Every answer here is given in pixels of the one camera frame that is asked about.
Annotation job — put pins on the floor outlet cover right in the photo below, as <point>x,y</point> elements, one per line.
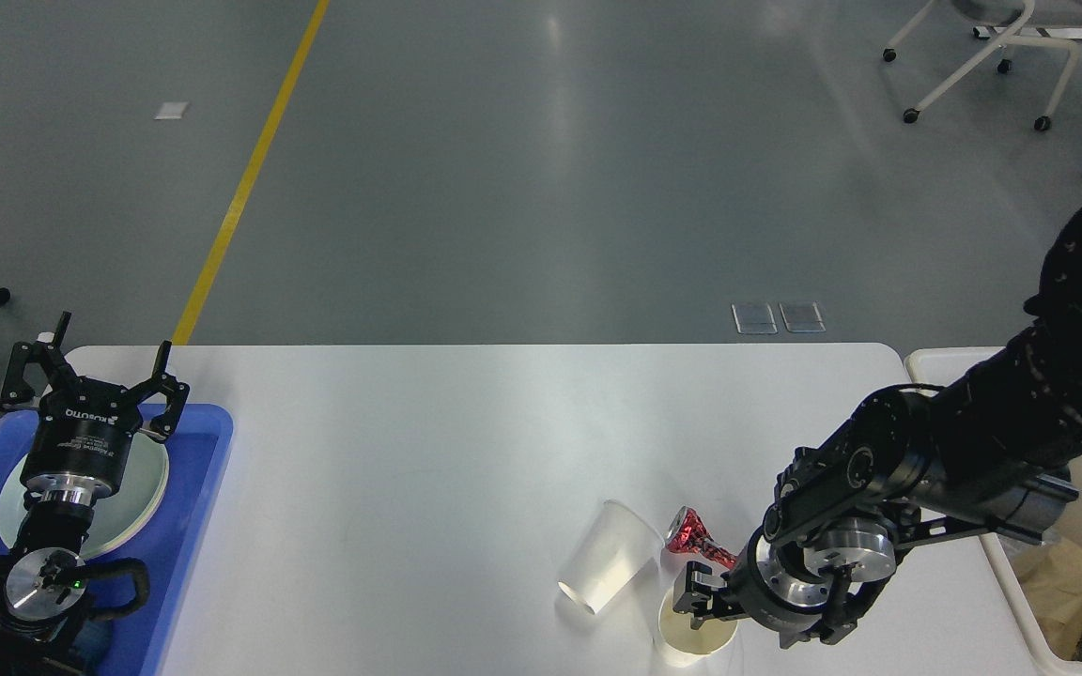
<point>802,317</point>

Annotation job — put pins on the upright white paper cup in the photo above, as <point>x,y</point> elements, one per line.
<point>680,646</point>

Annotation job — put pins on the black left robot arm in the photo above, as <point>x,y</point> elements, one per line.
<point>50,595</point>

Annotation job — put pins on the white office chair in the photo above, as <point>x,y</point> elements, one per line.
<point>1009,25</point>

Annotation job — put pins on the floor outlet cover left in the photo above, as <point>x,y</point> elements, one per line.
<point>754,318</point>

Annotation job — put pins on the tipped white paper cup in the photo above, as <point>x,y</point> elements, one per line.
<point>611,552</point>

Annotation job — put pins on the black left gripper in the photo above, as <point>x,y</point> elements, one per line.
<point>81,451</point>

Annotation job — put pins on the blue plastic tray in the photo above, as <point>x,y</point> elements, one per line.
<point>198,455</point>

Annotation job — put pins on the brown paper bag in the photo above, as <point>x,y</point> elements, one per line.
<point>1051,577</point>

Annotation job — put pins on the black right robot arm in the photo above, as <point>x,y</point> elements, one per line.
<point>915,465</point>

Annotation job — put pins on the red foil wrapper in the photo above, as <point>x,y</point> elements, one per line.
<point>687,535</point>

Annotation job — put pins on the light green plate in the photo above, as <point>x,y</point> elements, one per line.
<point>117,518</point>

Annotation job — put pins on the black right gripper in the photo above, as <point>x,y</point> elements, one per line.
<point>804,592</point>

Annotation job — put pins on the floor outlet cover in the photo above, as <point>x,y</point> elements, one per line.
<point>802,317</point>
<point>754,318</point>

